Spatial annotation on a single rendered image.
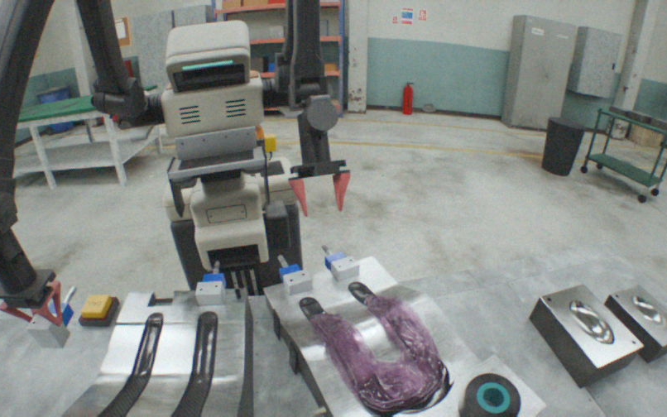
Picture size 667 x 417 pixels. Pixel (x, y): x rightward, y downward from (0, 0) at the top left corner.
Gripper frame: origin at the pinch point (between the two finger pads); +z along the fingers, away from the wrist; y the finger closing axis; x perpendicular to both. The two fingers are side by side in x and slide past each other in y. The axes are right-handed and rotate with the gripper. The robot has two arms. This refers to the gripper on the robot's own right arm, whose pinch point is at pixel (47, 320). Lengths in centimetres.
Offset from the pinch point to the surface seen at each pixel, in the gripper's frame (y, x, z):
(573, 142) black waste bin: 364, 228, 53
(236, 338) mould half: 34.7, 1.5, 6.2
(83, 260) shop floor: -115, 144, 99
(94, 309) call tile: -1.5, 13.8, 11.7
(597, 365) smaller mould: 97, -18, 7
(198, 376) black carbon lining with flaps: 28.6, -5.9, 6.8
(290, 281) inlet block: 44.9, 16.1, 6.8
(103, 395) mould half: 14.3, -11.1, 4.4
